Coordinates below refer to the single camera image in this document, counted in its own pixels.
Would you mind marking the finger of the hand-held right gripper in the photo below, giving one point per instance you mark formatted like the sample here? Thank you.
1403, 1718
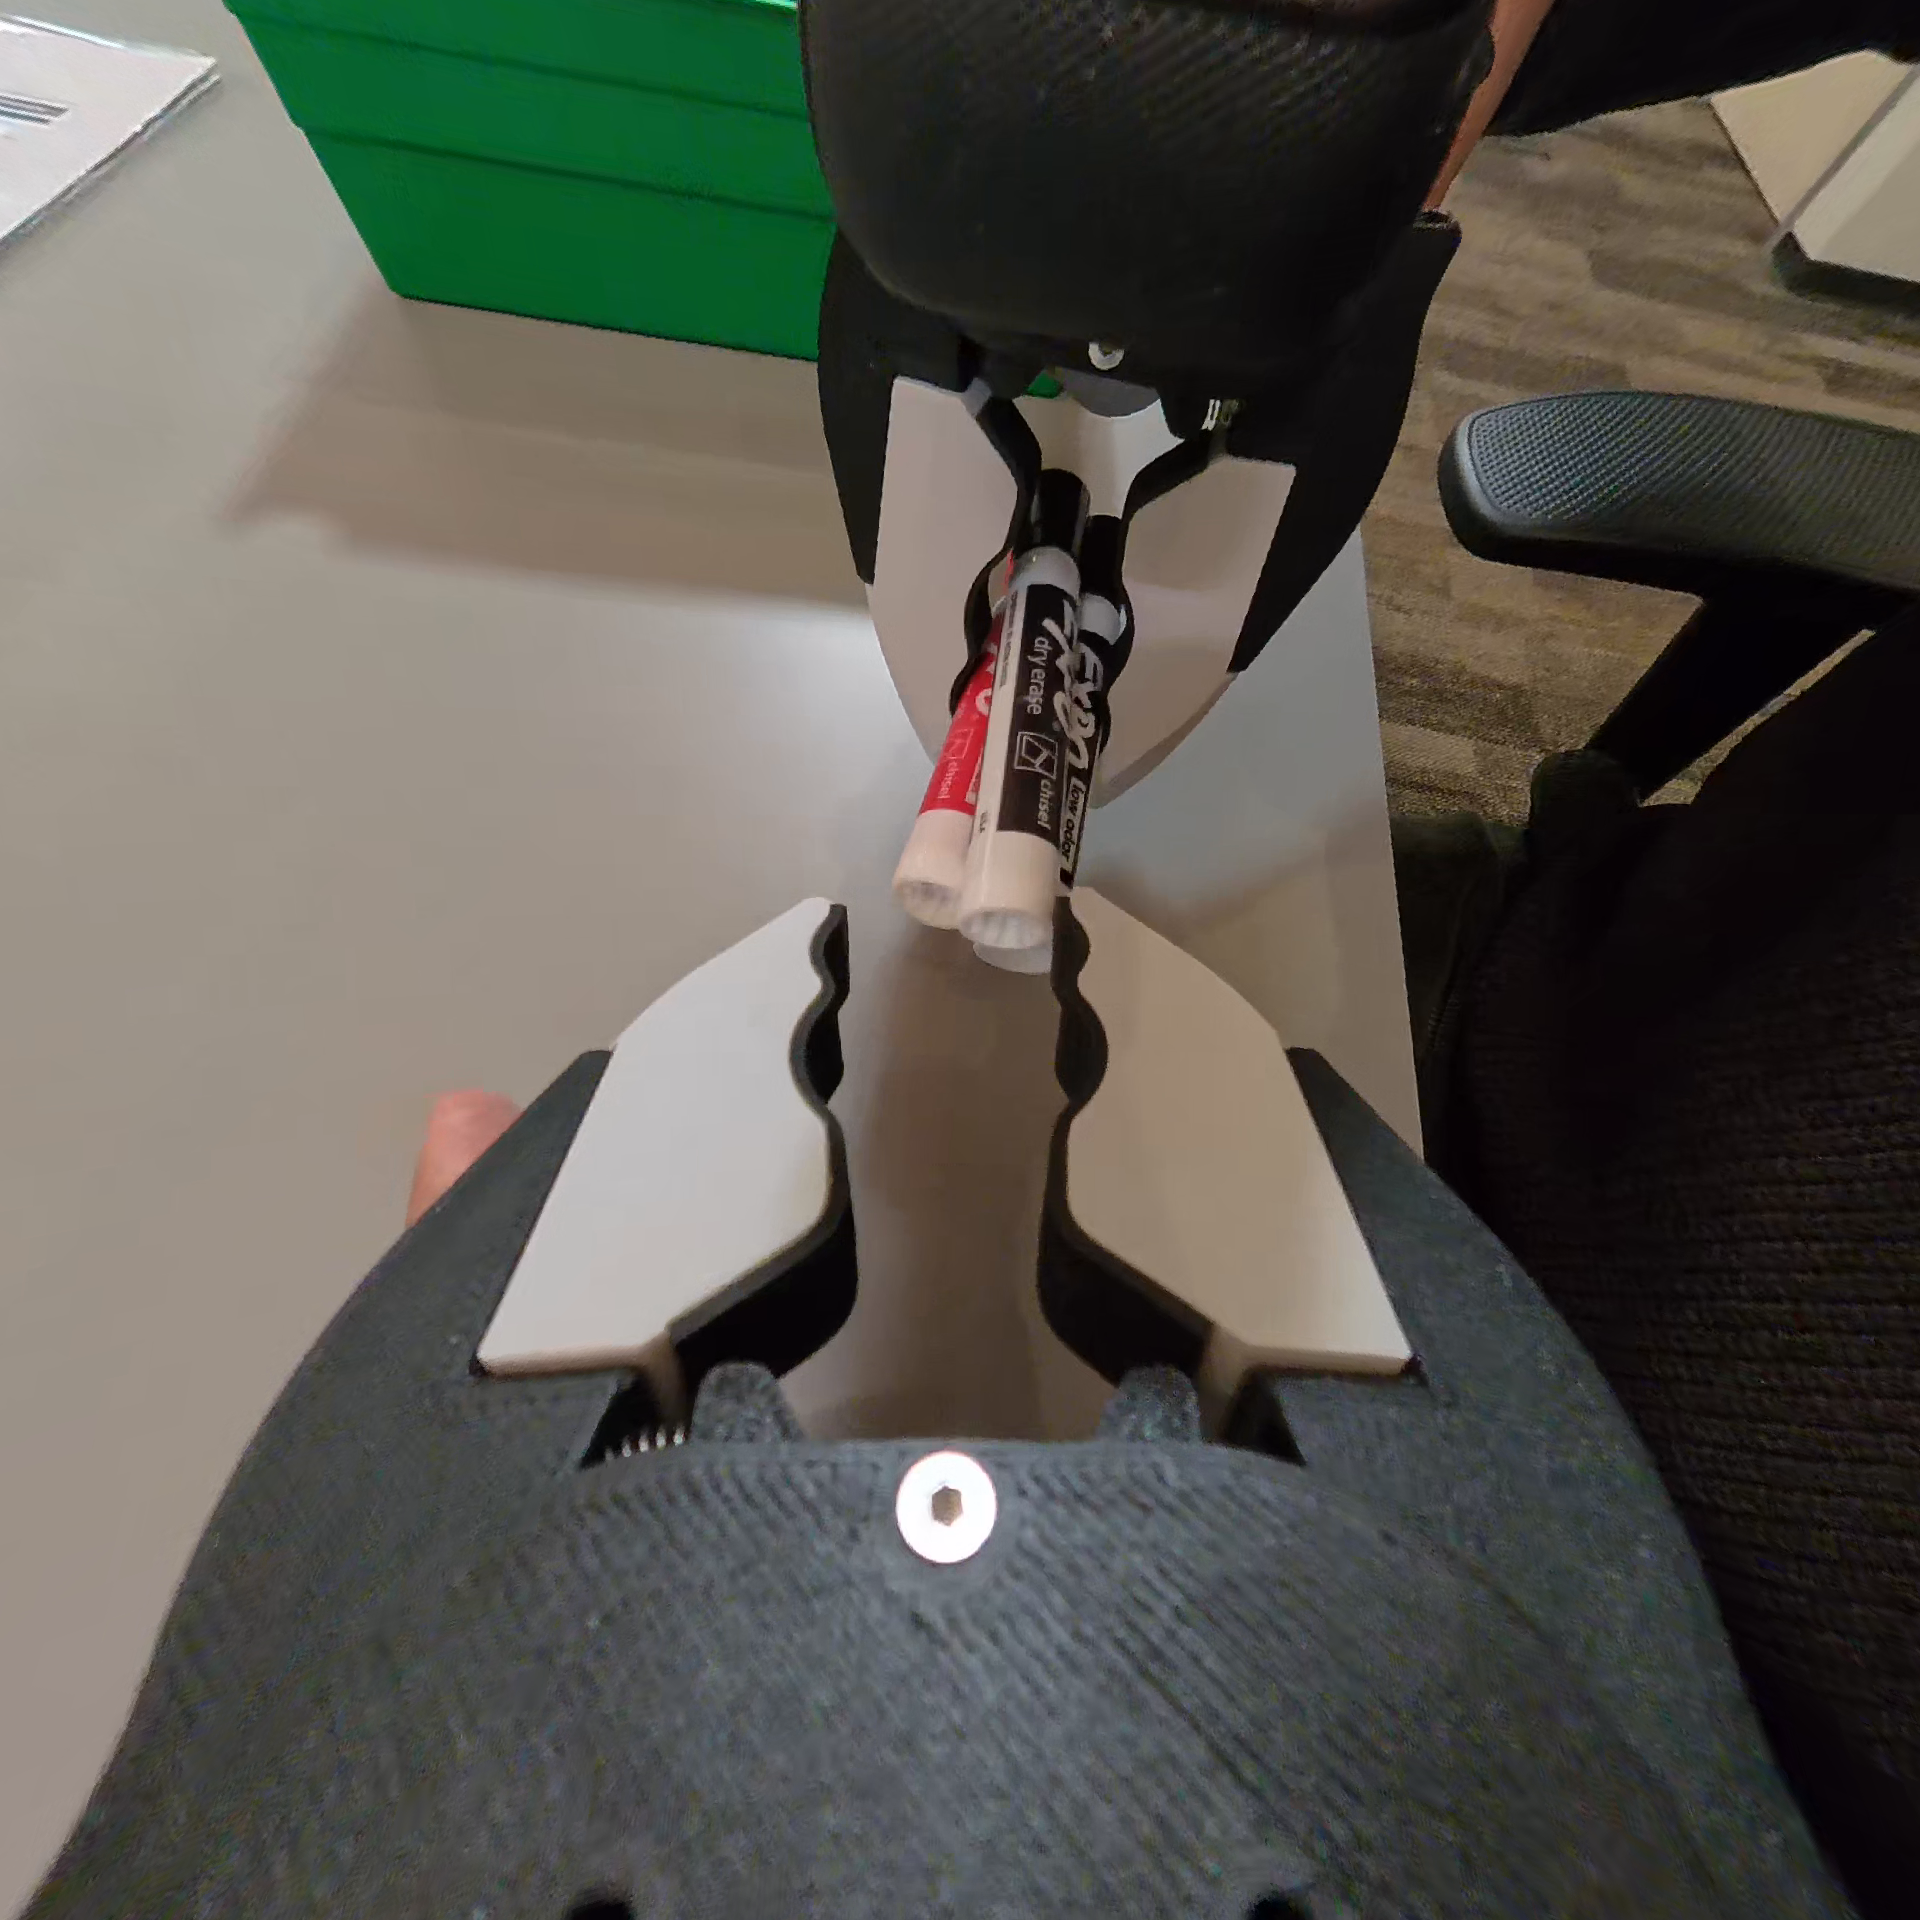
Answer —
922, 525
1200, 600

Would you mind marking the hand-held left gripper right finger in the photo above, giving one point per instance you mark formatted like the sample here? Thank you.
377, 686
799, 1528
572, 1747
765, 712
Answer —
1244, 1184

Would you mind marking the person's left hand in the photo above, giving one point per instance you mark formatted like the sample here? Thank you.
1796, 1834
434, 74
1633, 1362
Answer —
458, 1148

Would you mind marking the white desk panel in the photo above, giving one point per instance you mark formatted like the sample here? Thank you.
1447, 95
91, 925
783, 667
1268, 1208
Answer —
1845, 195

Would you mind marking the person's right forearm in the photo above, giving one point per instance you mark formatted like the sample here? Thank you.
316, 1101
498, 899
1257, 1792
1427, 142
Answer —
1680, 61

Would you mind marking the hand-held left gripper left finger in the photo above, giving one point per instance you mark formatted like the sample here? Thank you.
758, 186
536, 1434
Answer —
674, 1184

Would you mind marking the red dry erase marker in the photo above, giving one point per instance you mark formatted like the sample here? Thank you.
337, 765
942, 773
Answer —
952, 780

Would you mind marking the green plastic bin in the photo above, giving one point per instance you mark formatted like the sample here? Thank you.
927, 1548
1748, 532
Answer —
524, 180

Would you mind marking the person's torso in black sweater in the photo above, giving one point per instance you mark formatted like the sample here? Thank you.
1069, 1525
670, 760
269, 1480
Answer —
1724, 1201

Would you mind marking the person's right hand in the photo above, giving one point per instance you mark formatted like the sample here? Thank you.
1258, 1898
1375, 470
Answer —
1501, 44

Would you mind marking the laminated paper sheet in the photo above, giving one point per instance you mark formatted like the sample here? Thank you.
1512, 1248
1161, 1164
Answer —
91, 120

